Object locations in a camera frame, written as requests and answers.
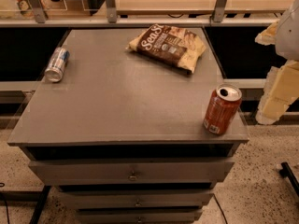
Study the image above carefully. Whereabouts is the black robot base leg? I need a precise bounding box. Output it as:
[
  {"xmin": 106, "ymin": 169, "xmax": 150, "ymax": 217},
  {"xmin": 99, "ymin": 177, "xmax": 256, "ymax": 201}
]
[{"xmin": 279, "ymin": 162, "xmax": 299, "ymax": 197}]

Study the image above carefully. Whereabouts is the grey drawer cabinet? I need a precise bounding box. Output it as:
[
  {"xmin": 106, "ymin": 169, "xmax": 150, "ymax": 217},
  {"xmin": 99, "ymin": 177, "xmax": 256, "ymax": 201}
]
[{"xmin": 8, "ymin": 29, "xmax": 249, "ymax": 213}]

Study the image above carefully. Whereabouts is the silver blue energy drink can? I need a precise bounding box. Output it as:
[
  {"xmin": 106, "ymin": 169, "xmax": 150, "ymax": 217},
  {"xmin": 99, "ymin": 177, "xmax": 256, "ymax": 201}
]
[{"xmin": 44, "ymin": 47, "xmax": 69, "ymax": 82}]

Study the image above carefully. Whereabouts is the brown chip bag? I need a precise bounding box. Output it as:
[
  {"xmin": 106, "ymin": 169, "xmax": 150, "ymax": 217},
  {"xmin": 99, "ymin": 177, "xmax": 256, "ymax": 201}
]
[{"xmin": 128, "ymin": 24, "xmax": 206, "ymax": 73}]

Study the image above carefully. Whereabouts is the red coke can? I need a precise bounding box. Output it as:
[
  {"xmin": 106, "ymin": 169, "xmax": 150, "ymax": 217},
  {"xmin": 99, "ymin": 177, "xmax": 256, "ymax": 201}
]
[{"xmin": 203, "ymin": 84, "xmax": 242, "ymax": 135}]

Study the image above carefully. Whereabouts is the bottom grey drawer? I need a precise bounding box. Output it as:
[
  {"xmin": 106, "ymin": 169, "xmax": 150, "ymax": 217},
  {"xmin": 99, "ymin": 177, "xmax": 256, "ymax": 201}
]
[{"xmin": 77, "ymin": 208, "xmax": 202, "ymax": 224}]

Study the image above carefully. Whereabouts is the top grey drawer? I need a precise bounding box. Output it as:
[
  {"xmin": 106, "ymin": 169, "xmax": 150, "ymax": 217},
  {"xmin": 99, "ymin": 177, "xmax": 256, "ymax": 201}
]
[{"xmin": 29, "ymin": 158, "xmax": 234, "ymax": 186}]

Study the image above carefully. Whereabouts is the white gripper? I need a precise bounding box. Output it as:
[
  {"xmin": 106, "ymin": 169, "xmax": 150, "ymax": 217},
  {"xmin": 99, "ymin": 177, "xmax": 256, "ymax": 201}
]
[{"xmin": 255, "ymin": 0, "xmax": 299, "ymax": 125}]

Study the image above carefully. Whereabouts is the middle grey drawer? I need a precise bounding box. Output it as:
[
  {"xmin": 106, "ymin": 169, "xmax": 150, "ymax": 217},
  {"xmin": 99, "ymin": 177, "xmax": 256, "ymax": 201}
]
[{"xmin": 60, "ymin": 189, "xmax": 213, "ymax": 209}]

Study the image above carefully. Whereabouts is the grey metal shelf rail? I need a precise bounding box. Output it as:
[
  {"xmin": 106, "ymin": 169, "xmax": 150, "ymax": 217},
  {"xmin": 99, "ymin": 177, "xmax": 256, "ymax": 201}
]
[{"xmin": 0, "ymin": 18, "xmax": 278, "ymax": 28}]

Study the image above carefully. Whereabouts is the black floor bar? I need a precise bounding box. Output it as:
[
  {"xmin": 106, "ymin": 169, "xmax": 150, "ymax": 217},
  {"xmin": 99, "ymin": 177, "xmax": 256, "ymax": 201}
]
[{"xmin": 29, "ymin": 186, "xmax": 50, "ymax": 224}]

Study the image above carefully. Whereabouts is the grey drawer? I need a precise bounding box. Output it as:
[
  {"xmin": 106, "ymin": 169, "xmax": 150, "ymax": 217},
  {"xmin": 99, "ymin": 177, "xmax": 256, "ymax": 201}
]
[
  {"xmin": 77, "ymin": 208, "xmax": 202, "ymax": 224},
  {"xmin": 60, "ymin": 189, "xmax": 213, "ymax": 209},
  {"xmin": 29, "ymin": 158, "xmax": 234, "ymax": 186}
]

